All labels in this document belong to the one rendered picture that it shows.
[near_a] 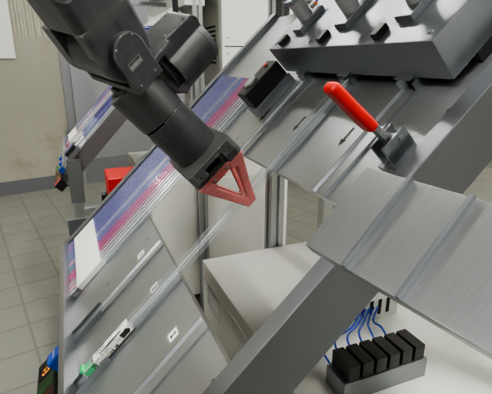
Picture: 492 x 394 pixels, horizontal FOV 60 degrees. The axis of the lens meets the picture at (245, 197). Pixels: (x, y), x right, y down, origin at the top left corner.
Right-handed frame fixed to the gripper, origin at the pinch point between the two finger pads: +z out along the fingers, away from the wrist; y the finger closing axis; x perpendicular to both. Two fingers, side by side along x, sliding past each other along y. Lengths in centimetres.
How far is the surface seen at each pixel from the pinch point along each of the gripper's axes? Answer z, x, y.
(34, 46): -49, 10, 361
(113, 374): 1.0, 26.1, -3.6
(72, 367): 0.2, 32.0, 4.2
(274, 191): 32, -9, 49
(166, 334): 0.9, 17.8, -6.5
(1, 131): -23, 81, 355
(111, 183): 6, 20, 79
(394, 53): -4.4, -20.5, -11.2
